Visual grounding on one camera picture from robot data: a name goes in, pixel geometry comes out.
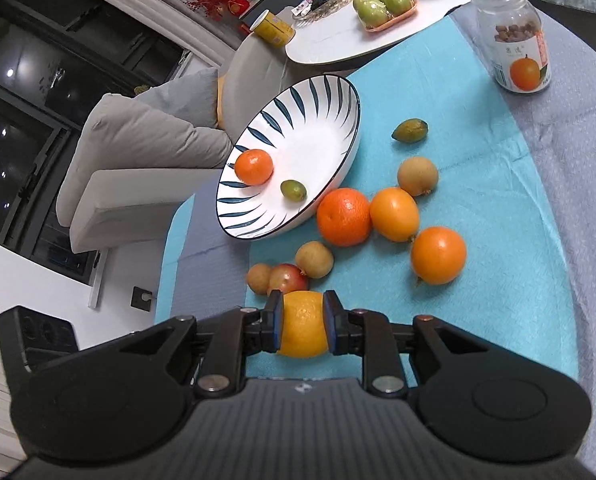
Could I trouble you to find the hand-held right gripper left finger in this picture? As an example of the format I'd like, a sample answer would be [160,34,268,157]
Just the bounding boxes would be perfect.
[105,289,285,401]

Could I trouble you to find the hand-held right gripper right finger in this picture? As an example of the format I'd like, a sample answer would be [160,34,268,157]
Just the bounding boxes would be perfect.
[324,290,484,401]

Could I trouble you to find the large yellow orange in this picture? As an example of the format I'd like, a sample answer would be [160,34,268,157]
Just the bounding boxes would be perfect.
[277,290,329,359]

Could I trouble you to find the red apple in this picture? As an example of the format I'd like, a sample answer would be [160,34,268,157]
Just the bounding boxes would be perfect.
[267,263,310,295]

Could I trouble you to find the small brown kiwi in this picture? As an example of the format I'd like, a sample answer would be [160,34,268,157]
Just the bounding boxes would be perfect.
[246,263,275,295]

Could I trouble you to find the brown kiwi fruit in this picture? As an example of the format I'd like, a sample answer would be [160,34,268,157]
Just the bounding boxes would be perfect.
[295,241,335,279]

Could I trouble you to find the large dimpled orange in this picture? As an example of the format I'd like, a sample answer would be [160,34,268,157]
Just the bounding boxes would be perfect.
[316,187,373,247]

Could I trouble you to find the smooth orange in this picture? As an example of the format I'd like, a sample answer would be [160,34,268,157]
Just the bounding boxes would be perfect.
[410,226,468,287]
[369,186,421,243]

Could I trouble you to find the large brown longan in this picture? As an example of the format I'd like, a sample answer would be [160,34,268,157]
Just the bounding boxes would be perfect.
[397,157,439,197]

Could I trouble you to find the white plate with blue stripes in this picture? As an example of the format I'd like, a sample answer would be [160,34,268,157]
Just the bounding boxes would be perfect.
[215,74,363,241]

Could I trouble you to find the small green fruit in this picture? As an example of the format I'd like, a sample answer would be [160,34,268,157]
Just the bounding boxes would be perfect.
[281,180,307,204]

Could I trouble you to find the small tangerine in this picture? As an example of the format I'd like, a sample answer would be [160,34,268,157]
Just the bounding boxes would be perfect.
[234,149,275,186]

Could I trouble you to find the beige sofa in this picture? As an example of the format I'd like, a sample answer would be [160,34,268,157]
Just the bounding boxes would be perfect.
[55,67,235,256]

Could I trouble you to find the green olive fruit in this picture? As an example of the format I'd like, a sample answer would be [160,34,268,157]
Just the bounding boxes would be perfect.
[391,118,429,144]

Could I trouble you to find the beige cushion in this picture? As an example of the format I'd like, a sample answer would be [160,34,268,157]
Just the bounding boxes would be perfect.
[56,92,233,228]

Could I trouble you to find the yellow cushion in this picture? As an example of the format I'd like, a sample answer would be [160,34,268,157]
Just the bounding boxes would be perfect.
[214,75,227,128]

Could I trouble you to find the white round chair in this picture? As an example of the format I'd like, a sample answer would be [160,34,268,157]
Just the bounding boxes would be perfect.
[222,35,309,135]

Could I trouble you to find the grey cushion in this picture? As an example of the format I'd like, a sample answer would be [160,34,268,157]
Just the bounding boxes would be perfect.
[134,66,221,128]

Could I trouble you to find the white round table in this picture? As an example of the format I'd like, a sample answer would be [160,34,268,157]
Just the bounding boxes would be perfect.
[284,0,471,67]

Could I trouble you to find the yellow can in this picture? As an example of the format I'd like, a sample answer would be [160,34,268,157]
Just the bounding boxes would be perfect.
[249,9,297,49]

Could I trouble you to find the tray of green apples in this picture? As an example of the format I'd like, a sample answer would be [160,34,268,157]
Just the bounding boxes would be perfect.
[353,0,421,35]

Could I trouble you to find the clear jar with orange label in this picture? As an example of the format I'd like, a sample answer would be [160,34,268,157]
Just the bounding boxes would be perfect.
[465,0,551,95]

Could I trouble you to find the dark window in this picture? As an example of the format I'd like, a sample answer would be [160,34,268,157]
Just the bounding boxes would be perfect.
[0,0,191,283]

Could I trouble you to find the black wall socket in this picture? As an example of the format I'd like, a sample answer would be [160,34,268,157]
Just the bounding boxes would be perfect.
[129,286,155,313]

